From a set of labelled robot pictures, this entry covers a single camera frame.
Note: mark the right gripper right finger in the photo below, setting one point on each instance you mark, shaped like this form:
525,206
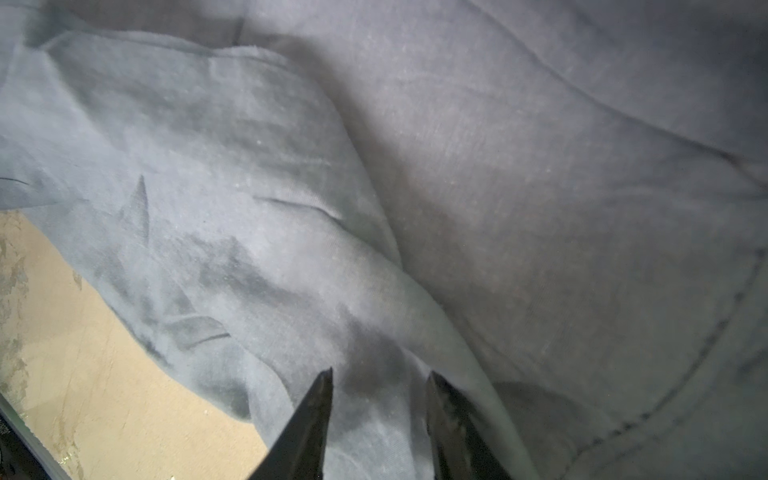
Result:
458,451

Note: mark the grey long sleeve shirt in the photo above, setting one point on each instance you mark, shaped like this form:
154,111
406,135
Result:
559,206

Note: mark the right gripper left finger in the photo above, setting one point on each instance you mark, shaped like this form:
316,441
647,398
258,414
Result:
299,451

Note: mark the aluminium front rail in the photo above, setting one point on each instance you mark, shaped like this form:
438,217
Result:
23,456

